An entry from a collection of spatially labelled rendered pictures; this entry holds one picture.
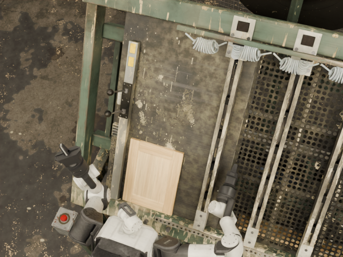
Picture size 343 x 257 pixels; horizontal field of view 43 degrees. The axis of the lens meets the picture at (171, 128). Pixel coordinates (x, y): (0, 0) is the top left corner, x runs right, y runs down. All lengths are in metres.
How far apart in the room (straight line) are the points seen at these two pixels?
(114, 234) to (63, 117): 2.18
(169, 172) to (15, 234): 1.71
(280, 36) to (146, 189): 1.15
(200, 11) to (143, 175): 0.99
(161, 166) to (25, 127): 1.99
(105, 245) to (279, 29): 1.23
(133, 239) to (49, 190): 1.83
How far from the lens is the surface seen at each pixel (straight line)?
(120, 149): 2.47
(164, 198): 2.52
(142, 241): 2.06
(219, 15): 2.04
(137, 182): 2.54
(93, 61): 2.38
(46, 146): 3.99
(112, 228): 2.11
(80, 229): 2.15
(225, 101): 2.15
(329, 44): 2.02
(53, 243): 3.63
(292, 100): 2.10
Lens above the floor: 3.32
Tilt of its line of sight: 60 degrees down
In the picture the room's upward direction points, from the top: 8 degrees counter-clockwise
